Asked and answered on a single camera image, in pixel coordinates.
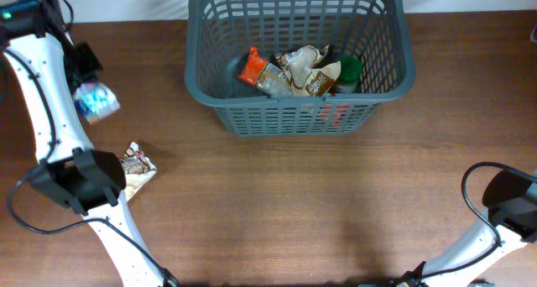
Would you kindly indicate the orange spaghetti pasta packet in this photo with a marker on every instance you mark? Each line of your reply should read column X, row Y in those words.
column 266, row 75

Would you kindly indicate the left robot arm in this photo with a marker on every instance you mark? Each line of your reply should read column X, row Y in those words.
column 58, row 79

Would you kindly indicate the grey plastic shopping basket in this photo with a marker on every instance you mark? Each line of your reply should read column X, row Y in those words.
column 220, row 33

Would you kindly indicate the green lidded jar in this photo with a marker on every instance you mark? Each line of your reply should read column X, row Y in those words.
column 351, row 70

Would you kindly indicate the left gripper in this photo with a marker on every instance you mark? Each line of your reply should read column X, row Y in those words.
column 96, row 68

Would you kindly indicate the Kleenex tissue multipack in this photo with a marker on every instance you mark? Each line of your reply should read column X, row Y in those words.
column 95, row 101

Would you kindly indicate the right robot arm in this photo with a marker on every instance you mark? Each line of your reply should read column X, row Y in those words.
column 509, row 224

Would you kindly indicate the white rice pouch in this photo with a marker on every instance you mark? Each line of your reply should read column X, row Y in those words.
column 300, row 66

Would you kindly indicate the brown snack pouch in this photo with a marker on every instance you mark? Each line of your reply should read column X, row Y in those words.
column 138, row 169

